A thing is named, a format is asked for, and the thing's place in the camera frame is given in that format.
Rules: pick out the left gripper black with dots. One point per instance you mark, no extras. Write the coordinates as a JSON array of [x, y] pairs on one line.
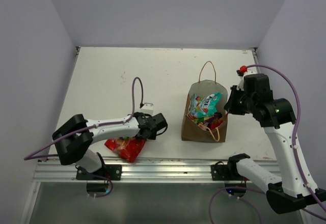
[[153, 136]]

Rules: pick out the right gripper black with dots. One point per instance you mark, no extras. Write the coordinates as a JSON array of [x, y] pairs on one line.
[[231, 106]]

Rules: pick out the red fruit candy bag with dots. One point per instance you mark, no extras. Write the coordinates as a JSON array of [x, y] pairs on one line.
[[127, 148]]

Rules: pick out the red snack sticks bag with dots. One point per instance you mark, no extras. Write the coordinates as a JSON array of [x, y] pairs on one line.
[[215, 121]]

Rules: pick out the teal red candy bag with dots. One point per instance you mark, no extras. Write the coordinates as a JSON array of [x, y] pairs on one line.
[[203, 107]]

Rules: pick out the brown paper bag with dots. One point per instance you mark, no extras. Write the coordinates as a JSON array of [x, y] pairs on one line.
[[204, 87]]

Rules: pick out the yellow green Fox's candy bag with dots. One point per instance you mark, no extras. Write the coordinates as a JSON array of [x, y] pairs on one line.
[[195, 120]]

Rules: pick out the purple Fox's berries candy bag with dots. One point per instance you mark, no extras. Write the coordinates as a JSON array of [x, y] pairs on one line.
[[204, 125]]

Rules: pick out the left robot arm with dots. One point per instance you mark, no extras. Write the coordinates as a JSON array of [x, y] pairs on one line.
[[73, 139]]

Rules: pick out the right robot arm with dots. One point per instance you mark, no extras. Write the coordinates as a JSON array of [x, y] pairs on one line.
[[295, 188]]

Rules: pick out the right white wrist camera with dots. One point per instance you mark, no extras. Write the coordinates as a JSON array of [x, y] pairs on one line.
[[242, 72]]

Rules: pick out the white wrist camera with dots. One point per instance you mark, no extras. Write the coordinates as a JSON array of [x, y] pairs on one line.
[[242, 72], [147, 108]]

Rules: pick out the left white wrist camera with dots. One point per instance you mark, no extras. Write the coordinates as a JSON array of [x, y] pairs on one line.
[[147, 108]]

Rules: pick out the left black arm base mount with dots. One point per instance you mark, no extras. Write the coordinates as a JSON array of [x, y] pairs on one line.
[[109, 171]]

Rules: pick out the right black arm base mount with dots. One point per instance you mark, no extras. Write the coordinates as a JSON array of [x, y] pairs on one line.
[[221, 172]]

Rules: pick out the aluminium rail frame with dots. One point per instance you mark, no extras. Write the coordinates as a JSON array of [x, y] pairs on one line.
[[107, 81]]

